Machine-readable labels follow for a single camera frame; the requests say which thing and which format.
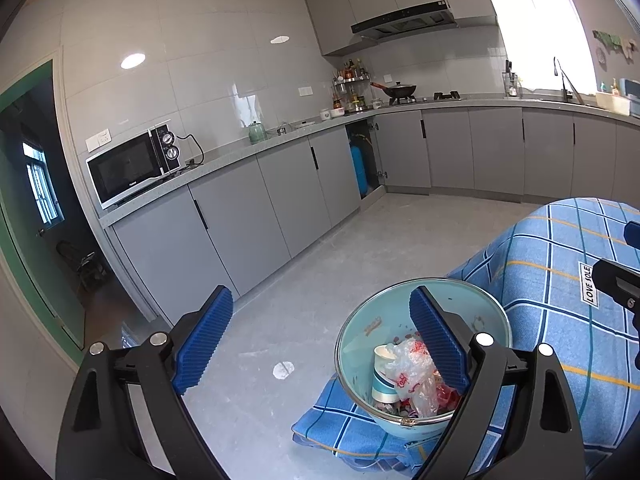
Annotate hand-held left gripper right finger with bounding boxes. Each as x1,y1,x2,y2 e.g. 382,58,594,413
409,285,586,480

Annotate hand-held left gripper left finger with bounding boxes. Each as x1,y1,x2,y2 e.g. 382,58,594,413
55,285,235,480

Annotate clear plastic bag red print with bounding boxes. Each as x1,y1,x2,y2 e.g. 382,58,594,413
387,337,446,418

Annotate white paper cup teal band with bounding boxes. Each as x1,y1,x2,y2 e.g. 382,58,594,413
371,344,401,406

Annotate light blue bin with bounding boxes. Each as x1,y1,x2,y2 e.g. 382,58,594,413
334,276,513,441

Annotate blue plaid tablecloth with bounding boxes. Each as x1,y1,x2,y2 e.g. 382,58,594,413
291,197,640,476

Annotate white plastic basin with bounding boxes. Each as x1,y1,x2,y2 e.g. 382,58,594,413
595,91,632,116

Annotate dark chair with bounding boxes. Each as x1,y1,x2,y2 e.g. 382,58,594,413
56,240,108,293

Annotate blue dish rack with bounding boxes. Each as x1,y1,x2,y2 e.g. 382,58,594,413
617,77,640,118

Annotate black kitchen faucet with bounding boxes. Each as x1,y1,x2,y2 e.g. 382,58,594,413
552,56,583,105

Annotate grey kitchen base cabinets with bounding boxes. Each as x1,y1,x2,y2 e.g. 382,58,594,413
97,97,640,321

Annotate white black microwave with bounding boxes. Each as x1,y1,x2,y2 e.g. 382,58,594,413
86,125,182,211

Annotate knife holder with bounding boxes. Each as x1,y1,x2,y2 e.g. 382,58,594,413
502,60,523,98

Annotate bright kitchen window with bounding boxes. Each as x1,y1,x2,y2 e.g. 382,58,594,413
484,0,598,96

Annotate black gas stove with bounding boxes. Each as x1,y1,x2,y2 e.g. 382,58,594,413
387,91,463,107

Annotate black wok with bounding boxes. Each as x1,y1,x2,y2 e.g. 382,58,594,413
370,80,418,101

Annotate spice rack with bottles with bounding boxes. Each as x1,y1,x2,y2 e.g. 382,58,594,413
331,57,373,116

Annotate black range hood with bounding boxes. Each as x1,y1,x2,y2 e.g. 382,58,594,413
350,0,458,41

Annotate black microwave cable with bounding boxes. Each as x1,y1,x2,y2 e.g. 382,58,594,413
177,134,206,166

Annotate hanging wall cloths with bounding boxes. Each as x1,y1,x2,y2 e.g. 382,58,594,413
592,29,640,63

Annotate green door frame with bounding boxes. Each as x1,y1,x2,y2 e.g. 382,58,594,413
0,60,126,351

